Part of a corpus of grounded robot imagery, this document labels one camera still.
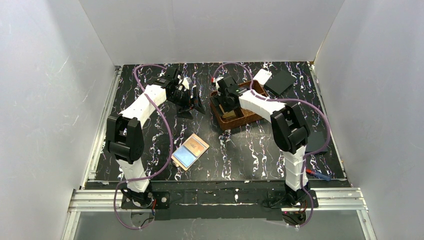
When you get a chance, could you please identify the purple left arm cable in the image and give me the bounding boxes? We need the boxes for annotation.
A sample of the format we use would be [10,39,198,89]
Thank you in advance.
[113,63,174,231]

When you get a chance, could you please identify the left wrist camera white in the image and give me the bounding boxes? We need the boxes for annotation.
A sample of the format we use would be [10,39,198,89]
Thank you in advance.
[179,77,192,90]

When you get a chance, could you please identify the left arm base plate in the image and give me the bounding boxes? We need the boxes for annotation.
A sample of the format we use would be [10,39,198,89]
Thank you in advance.
[120,191,171,210]

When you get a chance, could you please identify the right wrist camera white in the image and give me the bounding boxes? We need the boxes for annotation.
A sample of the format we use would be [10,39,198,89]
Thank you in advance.
[211,76,224,95]

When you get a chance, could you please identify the red blue screwdriver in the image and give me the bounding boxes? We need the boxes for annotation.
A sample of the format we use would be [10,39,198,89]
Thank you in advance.
[305,169,332,181]

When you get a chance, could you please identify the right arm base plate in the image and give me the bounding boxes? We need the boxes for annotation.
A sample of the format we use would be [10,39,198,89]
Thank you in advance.
[261,189,319,211]

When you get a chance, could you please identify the black pad on table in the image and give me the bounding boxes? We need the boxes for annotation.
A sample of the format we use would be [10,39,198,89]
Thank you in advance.
[305,131,326,154]

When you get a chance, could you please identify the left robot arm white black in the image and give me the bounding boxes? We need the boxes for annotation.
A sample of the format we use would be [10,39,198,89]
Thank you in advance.
[105,67,205,193]

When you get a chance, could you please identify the white small box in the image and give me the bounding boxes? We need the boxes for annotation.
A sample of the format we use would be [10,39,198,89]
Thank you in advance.
[253,69,272,87]

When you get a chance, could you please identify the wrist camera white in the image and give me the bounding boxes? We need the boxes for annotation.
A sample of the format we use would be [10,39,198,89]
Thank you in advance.
[179,77,192,90]
[211,76,224,95]

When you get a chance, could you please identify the black flat box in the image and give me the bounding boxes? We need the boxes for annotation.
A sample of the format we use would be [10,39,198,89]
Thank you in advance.
[263,70,297,97]

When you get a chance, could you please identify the brown woven divided basket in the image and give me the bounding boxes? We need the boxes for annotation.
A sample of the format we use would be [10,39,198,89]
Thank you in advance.
[209,91,263,131]

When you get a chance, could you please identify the gold credit card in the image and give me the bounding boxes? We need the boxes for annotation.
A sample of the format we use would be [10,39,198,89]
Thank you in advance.
[221,110,237,120]

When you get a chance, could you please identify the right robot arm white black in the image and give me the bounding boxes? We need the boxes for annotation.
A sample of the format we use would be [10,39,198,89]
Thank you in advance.
[211,75,311,203]

